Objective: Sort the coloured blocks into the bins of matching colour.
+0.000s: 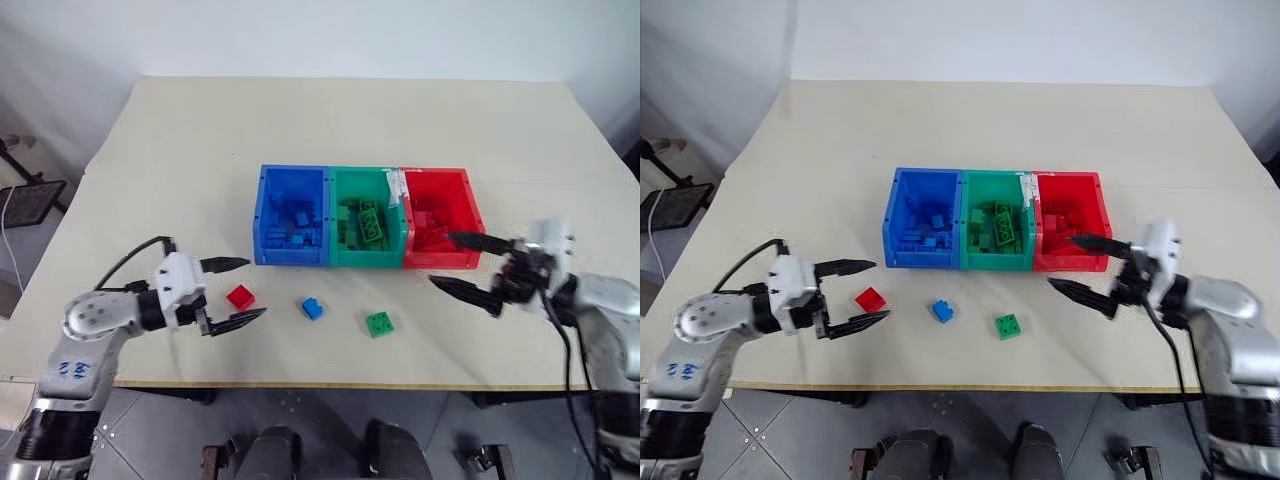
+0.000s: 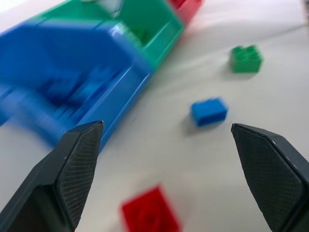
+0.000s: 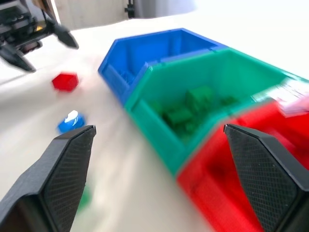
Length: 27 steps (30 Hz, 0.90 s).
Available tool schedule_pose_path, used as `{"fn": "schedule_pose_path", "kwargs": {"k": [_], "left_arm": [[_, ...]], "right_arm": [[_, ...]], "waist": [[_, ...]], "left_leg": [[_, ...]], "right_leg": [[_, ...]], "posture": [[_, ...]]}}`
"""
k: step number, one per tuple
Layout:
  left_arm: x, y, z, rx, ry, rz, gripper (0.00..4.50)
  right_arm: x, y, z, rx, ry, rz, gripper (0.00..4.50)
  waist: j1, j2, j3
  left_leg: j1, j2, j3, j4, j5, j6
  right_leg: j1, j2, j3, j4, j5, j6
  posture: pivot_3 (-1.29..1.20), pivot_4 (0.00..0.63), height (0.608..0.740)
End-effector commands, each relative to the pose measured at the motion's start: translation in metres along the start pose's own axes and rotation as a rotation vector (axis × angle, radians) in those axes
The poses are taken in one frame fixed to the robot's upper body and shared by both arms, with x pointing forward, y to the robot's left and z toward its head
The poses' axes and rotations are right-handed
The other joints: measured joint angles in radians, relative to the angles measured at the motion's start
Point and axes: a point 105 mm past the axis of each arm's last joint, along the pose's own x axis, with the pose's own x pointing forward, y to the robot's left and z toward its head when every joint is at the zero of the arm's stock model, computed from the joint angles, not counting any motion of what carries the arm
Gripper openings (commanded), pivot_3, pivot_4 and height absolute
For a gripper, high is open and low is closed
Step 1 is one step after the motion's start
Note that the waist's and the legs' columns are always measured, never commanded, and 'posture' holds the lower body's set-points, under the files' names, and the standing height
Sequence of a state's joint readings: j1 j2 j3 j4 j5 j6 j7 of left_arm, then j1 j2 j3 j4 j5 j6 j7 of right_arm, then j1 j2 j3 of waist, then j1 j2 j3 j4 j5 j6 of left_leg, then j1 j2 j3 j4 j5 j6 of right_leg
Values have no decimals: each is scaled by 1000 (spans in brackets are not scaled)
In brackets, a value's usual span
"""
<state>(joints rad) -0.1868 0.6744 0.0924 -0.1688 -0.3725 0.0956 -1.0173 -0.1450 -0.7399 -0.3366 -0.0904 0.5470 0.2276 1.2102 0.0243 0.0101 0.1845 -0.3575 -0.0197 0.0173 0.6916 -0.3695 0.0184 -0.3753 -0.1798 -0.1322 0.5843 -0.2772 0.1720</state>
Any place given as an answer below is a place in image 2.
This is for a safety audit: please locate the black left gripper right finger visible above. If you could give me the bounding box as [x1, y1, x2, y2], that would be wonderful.
[230, 123, 309, 232]

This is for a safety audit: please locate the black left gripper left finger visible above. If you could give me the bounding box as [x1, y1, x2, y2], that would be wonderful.
[0, 120, 105, 232]

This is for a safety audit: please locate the blue toy block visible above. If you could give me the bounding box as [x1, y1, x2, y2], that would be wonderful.
[190, 97, 229, 128]
[45, 66, 116, 107]

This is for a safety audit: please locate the red toy block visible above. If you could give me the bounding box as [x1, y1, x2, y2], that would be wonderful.
[120, 185, 183, 232]

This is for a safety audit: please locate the blue plastic bin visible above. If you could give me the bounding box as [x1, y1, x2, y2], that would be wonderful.
[0, 20, 155, 148]

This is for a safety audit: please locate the green toy block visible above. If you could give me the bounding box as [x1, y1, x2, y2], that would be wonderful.
[229, 44, 264, 73]

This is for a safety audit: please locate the green plastic bin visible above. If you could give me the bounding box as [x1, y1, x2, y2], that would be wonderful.
[36, 0, 186, 73]

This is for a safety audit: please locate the red plastic bin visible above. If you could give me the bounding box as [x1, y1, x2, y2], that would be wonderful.
[168, 0, 203, 26]

